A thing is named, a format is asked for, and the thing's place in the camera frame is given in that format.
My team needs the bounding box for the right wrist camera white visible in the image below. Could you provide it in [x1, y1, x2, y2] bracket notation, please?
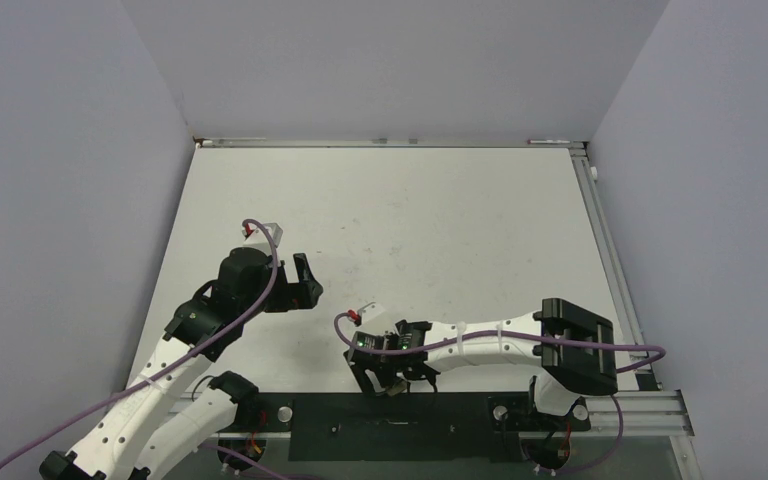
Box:
[356, 302, 388, 326]

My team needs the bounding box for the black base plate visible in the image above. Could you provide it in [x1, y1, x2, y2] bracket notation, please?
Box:
[219, 392, 591, 462]

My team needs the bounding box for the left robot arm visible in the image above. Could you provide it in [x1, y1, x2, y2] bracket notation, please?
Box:
[39, 244, 323, 479]

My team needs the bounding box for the aluminium rail edge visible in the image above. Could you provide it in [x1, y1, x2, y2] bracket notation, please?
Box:
[569, 142, 694, 437]
[194, 137, 587, 150]

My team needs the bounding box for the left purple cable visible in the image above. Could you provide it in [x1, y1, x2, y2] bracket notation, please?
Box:
[0, 218, 326, 480]

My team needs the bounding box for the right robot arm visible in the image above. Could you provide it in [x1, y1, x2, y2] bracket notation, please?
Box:
[334, 298, 618, 428]

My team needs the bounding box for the aluminium rail right edge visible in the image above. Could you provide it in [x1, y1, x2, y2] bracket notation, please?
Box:
[569, 142, 694, 437]

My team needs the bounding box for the white grey remote control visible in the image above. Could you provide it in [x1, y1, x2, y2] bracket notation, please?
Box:
[385, 380, 410, 397]

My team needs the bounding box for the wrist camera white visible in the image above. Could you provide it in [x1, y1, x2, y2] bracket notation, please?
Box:
[356, 302, 388, 326]
[242, 222, 283, 252]

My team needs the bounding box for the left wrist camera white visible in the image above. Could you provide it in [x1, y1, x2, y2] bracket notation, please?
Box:
[242, 222, 283, 252]

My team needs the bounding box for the aluminium rail back edge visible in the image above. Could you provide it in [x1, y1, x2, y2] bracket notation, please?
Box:
[194, 137, 587, 150]

